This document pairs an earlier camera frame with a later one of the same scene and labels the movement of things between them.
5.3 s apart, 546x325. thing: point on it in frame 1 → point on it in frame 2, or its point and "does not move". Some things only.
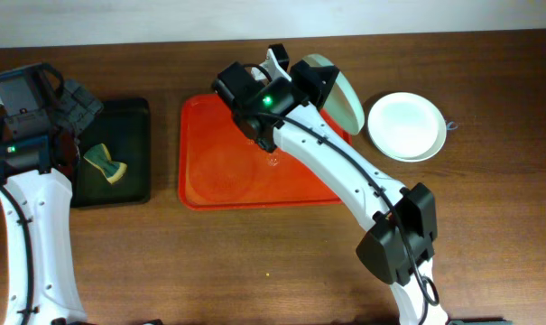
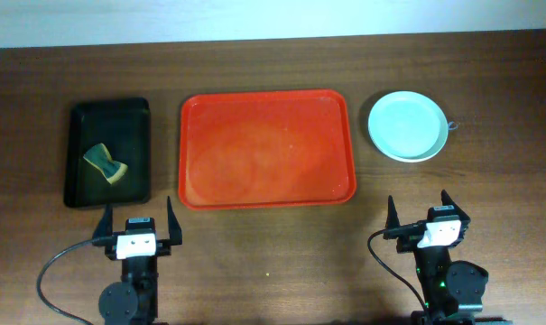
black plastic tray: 124,126 does not move
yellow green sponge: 99,155 does not move
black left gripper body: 80,105 → 165,245
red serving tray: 221,166 does not move
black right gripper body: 297,91 → 405,244
